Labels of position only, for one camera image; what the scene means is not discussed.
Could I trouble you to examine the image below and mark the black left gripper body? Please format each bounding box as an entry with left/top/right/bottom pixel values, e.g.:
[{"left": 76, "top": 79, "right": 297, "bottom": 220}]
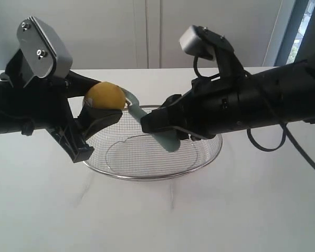
[{"left": 0, "top": 55, "right": 94, "bottom": 163}]

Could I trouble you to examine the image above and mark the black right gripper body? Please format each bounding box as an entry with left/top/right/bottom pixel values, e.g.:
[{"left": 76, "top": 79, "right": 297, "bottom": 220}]
[{"left": 181, "top": 47, "right": 255, "bottom": 141}]

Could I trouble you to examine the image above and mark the teal handled peeler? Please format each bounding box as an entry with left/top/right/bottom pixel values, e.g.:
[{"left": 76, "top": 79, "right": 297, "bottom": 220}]
[{"left": 121, "top": 88, "right": 181, "bottom": 152}]

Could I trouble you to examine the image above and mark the yellow lemon with sticker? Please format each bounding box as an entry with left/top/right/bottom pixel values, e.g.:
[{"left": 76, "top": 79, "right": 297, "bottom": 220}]
[{"left": 83, "top": 81, "right": 126, "bottom": 110}]

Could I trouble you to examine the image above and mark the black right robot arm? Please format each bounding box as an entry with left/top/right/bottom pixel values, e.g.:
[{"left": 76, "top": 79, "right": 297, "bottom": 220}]
[{"left": 141, "top": 52, "right": 315, "bottom": 139}]

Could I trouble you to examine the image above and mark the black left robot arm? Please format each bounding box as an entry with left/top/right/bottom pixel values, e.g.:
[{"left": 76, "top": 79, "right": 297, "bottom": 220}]
[{"left": 0, "top": 50, "right": 126, "bottom": 163}]

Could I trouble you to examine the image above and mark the oval steel mesh basket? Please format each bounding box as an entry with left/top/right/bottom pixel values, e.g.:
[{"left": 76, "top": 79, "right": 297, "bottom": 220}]
[{"left": 85, "top": 110, "right": 223, "bottom": 181}]

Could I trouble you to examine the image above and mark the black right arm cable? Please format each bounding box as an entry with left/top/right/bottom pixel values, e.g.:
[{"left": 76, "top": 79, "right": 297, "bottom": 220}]
[{"left": 193, "top": 56, "right": 315, "bottom": 179}]

